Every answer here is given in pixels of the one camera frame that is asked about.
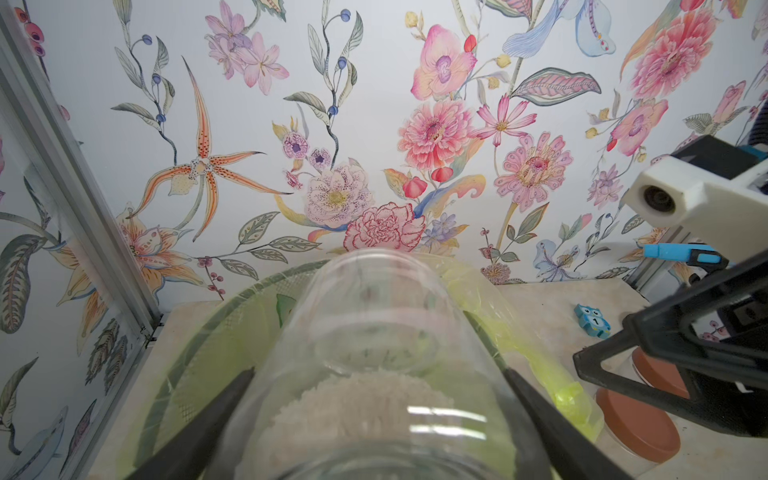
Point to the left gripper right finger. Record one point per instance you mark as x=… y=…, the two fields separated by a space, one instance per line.
x=571 y=454

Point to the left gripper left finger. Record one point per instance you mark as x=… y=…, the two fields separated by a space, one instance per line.
x=187 y=455

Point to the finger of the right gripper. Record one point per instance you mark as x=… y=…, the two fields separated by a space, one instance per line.
x=726 y=381

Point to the left aluminium corner post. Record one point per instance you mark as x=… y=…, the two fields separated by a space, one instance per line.
x=28 y=100

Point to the blue microphone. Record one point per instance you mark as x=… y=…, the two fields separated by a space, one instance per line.
x=692 y=254

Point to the yellow-green plastic bin liner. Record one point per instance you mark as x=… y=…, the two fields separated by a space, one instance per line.
x=509 y=340

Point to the clear jar with rice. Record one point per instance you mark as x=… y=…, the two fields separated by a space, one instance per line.
x=378 y=374

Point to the black mesh trash bin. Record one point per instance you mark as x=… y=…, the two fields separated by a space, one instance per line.
x=240 y=335

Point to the aluminium corner post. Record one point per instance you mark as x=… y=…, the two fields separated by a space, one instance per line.
x=653 y=278
x=28 y=100

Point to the jar with terracotta lid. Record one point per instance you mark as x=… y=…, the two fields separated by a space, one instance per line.
x=637 y=437
x=654 y=373

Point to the small blue owl figure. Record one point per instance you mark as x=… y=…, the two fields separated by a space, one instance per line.
x=592 y=321

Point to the right aluminium corner post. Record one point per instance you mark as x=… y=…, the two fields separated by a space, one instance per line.
x=653 y=278

